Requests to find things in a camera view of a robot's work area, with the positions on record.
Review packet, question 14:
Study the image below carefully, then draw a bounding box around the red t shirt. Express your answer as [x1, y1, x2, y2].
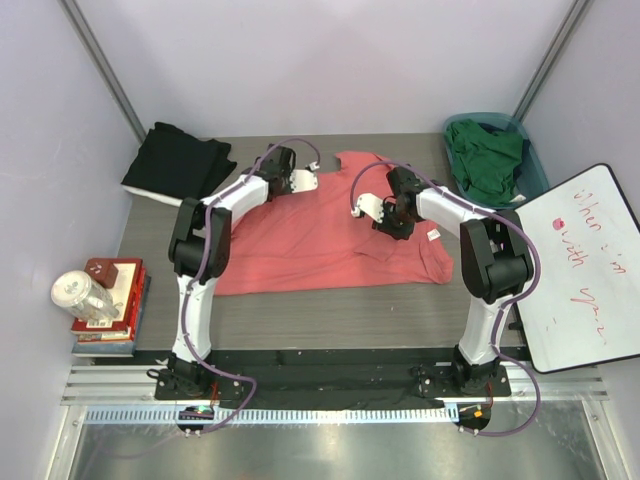
[215, 152, 454, 296]

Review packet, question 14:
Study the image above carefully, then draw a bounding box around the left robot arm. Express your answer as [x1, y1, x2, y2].
[157, 144, 296, 399]

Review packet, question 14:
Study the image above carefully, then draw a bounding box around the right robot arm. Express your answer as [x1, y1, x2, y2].
[369, 166, 535, 395]

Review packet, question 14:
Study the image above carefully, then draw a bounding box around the stack of books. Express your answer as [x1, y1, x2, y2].
[71, 258, 151, 358]

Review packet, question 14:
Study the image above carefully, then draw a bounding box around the green t shirt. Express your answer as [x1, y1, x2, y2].
[444, 119, 524, 207]

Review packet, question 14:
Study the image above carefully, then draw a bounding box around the white folded t shirt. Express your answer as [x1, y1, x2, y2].
[123, 185, 183, 207]

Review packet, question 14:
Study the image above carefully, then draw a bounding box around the black folded t shirt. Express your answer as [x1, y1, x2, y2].
[121, 122, 237, 200]

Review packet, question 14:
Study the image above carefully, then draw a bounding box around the blue plastic bin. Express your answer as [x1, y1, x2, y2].
[443, 112, 549, 209]

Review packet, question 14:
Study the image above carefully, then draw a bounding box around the small red box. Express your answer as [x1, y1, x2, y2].
[84, 257, 119, 289]

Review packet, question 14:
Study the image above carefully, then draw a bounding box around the white whiteboard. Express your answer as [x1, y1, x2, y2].
[516, 164, 639, 373]

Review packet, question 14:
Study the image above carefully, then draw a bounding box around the clear plastic jar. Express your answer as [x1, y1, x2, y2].
[50, 270, 119, 321]

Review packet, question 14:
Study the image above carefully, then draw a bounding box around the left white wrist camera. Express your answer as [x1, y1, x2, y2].
[289, 169, 319, 194]

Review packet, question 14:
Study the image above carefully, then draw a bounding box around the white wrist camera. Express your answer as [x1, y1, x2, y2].
[289, 169, 319, 194]
[351, 193, 384, 223]

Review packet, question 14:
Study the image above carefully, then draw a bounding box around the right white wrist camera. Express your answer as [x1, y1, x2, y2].
[351, 193, 384, 223]

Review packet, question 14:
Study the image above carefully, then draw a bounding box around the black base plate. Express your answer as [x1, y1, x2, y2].
[152, 348, 511, 401]

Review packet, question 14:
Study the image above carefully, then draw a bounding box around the right aluminium corner post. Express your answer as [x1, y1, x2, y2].
[513, 0, 594, 122]

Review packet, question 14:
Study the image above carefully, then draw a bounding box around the aluminium corner post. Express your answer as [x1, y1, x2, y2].
[513, 0, 594, 122]
[57, 0, 146, 143]

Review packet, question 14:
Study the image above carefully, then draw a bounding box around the left aluminium corner post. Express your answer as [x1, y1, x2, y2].
[57, 0, 146, 143]

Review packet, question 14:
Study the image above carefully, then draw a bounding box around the aluminium rail frame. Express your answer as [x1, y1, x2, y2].
[47, 364, 632, 479]

